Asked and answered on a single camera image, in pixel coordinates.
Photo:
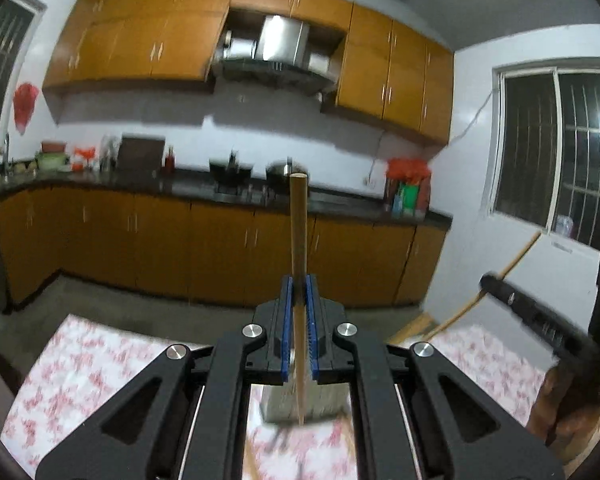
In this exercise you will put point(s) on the red bottle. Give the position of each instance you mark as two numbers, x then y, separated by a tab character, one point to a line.
170	162

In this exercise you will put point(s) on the wooden base cabinets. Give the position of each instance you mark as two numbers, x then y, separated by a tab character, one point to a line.
155	245

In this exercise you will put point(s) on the hanging red plastic bag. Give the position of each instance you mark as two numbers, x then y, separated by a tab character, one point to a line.
26	105

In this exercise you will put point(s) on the black kitchen countertop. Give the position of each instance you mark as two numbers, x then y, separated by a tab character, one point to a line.
190	187

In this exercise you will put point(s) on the red basin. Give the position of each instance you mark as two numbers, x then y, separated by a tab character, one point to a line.
52	147

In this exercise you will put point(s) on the wide barred window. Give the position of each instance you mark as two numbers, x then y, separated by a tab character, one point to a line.
530	150

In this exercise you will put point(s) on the narrow barred window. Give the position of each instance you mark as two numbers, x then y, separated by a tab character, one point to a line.
2	65

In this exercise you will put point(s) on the pink floral tablecloth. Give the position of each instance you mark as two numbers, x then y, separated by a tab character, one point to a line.
80	385

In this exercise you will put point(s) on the gas stove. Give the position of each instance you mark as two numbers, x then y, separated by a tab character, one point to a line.
245	192

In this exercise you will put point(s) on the steel faucet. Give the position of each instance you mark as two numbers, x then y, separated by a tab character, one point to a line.
6	147

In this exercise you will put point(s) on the dark cutting board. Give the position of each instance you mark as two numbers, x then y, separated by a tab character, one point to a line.
140	155

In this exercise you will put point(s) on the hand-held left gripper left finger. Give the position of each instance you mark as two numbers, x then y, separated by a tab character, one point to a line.
287	330

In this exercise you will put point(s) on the green box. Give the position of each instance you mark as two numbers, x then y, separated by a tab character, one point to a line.
411	200

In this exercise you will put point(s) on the clear bottle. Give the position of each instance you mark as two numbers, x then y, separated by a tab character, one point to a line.
562	225

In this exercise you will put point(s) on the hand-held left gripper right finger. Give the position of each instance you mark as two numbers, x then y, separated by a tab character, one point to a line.
311	330

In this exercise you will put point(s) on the clear plastic bag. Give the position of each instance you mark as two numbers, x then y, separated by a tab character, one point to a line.
108	152

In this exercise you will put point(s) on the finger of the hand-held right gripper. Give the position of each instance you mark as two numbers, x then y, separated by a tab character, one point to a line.
525	307

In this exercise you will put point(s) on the wooden wall cabinet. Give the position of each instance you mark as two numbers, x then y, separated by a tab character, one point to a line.
395	75
145	35

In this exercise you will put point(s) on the small red plastic bag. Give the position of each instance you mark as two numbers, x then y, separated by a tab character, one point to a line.
84	156

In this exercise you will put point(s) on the wooden table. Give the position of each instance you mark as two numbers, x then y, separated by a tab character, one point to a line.
580	427

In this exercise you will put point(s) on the large red plastic bag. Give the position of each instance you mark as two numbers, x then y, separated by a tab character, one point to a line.
407	167

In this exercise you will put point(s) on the blue box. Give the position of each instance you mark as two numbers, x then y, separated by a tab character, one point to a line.
398	202

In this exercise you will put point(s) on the green basin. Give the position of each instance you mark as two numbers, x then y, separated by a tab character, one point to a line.
52	161

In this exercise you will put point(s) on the green perforated utensil holder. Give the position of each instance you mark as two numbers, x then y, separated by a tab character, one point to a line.
280	402

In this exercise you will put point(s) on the black open wok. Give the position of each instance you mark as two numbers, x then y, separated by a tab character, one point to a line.
230	170

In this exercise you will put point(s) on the steel range hood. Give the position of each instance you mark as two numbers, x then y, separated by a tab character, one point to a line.
280	40

